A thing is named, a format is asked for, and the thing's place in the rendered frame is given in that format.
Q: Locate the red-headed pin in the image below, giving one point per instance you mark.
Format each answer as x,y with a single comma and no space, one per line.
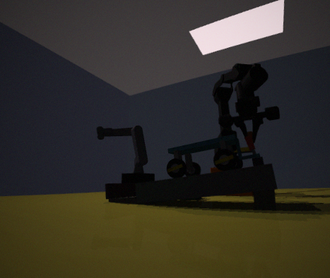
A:
250,144

